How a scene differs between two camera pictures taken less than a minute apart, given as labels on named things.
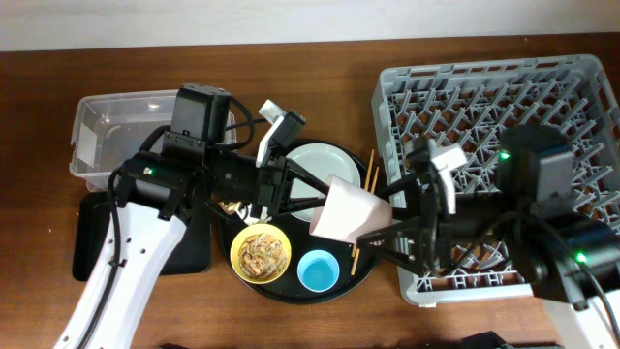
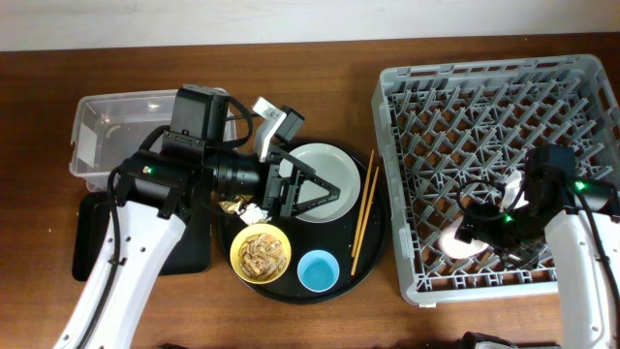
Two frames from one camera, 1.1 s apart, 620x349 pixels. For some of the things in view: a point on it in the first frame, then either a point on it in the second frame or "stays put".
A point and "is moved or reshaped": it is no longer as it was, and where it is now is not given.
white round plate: (322, 161) stays put
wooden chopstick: (367, 185) stays put
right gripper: (428, 225) → (471, 228)
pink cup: (346, 210) is moved or reshaped
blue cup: (318, 270) stays put
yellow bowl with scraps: (260, 253) stays put
